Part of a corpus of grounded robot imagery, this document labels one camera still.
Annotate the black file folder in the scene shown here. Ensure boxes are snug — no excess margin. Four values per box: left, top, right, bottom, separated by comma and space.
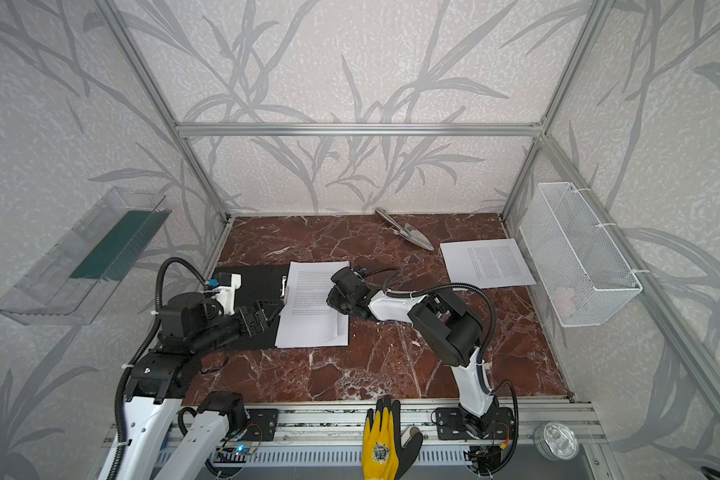
214, 264, 290, 350

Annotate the blank-side paper sheet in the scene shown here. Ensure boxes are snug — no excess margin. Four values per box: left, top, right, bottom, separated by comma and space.
275, 261, 349, 349

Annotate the printed paper sheet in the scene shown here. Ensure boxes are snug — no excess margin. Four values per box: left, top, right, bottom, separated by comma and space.
440, 239, 536, 289

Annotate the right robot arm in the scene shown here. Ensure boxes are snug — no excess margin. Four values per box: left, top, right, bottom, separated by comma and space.
327, 267, 499, 425

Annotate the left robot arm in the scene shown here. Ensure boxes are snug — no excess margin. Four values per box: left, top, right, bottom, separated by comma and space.
98, 292, 283, 479

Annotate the silver metal trowel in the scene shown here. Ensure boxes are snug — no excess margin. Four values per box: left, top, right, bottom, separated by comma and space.
374, 208, 434, 251

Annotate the green circuit board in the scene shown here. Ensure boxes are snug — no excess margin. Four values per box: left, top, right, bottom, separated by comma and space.
215, 444, 258, 464

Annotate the yellow black work glove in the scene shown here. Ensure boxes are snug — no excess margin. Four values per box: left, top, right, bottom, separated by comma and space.
361, 395, 424, 480

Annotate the pink object in basket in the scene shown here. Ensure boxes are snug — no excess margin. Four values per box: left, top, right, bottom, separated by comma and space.
552, 286, 577, 321

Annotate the clear round plastic lid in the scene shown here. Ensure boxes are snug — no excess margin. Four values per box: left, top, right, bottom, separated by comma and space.
533, 422, 579, 461

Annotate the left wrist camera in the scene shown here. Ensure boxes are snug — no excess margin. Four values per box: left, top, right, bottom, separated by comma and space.
206, 272, 242, 315

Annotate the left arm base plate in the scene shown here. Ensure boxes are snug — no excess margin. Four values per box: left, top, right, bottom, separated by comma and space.
240, 408, 279, 442

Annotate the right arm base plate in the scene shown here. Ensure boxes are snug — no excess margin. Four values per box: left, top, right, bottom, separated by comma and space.
432, 407, 515, 441

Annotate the clear plastic wall tray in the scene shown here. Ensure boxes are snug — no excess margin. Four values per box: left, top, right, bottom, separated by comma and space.
0, 187, 171, 326

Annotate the left black corrugated cable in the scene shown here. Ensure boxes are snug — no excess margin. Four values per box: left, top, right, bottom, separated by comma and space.
104, 256, 211, 480

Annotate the white wire mesh basket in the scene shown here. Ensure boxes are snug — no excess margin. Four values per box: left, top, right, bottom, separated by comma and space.
519, 182, 642, 328

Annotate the aluminium frame post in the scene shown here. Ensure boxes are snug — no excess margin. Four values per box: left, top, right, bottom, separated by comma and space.
93, 0, 231, 223

